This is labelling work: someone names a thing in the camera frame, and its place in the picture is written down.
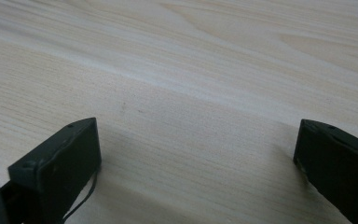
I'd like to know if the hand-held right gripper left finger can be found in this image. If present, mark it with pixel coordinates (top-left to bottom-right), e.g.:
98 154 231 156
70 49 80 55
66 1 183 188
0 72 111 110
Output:
0 117 103 224

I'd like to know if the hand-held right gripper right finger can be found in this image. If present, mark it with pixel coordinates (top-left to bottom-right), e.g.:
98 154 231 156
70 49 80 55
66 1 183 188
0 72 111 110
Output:
293 119 358 224

